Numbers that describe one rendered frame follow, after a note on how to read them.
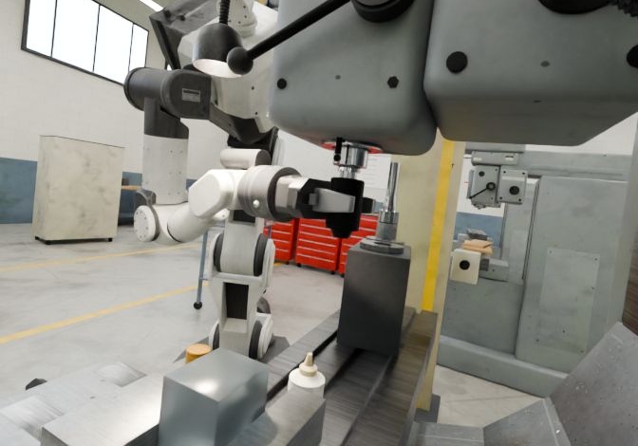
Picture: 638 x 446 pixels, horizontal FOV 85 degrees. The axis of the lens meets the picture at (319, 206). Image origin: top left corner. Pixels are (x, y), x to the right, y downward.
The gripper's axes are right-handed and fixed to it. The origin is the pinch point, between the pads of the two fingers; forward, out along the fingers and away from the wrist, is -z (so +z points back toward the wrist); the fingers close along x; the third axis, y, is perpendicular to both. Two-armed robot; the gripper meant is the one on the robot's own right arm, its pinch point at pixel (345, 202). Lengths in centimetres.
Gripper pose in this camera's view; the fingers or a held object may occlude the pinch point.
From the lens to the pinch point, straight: 48.2
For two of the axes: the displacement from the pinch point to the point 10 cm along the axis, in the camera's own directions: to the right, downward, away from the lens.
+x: 6.2, 0.4, 7.9
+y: -1.2, 9.9, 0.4
